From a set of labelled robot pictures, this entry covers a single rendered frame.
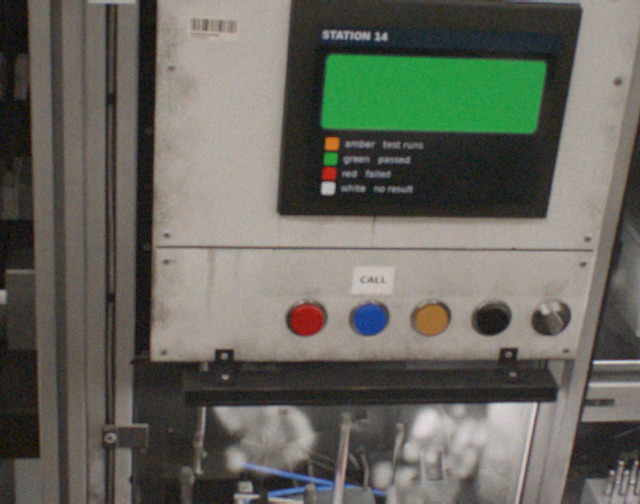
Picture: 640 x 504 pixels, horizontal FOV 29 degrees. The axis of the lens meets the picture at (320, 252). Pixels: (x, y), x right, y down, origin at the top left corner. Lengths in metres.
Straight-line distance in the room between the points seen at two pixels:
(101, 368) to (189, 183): 0.21
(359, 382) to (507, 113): 0.29
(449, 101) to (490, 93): 0.04
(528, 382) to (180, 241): 0.36
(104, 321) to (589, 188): 0.47
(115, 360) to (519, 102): 0.45
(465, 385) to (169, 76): 0.41
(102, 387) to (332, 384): 0.22
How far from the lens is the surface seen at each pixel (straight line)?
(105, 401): 1.24
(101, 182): 1.12
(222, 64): 1.07
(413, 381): 1.21
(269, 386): 1.18
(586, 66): 1.14
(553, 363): 1.29
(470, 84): 1.09
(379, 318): 1.19
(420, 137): 1.10
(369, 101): 1.08
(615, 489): 1.66
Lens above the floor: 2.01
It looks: 27 degrees down
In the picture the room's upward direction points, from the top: 5 degrees clockwise
